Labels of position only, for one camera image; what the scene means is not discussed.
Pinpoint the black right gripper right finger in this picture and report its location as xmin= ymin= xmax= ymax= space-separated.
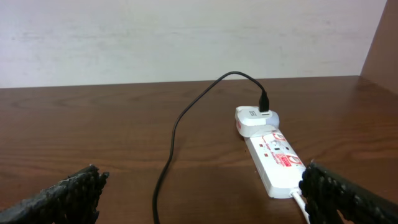
xmin=298 ymin=162 xmax=397 ymax=224

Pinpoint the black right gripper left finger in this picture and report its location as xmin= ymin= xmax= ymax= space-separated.
xmin=1 ymin=165 xmax=109 ymax=224

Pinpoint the white power strip cord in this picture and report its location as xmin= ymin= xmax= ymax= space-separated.
xmin=290 ymin=190 xmax=312 ymax=224

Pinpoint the black USB charging cable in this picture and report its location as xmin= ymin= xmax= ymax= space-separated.
xmin=152 ymin=71 xmax=271 ymax=224

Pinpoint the white power strip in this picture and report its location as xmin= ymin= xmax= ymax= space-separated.
xmin=245 ymin=130 xmax=305 ymax=199

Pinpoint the brown cardboard side panel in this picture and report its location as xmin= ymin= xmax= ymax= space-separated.
xmin=361 ymin=0 xmax=397 ymax=94

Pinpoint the white USB wall charger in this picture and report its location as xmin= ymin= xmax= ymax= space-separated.
xmin=235 ymin=106 xmax=280 ymax=138

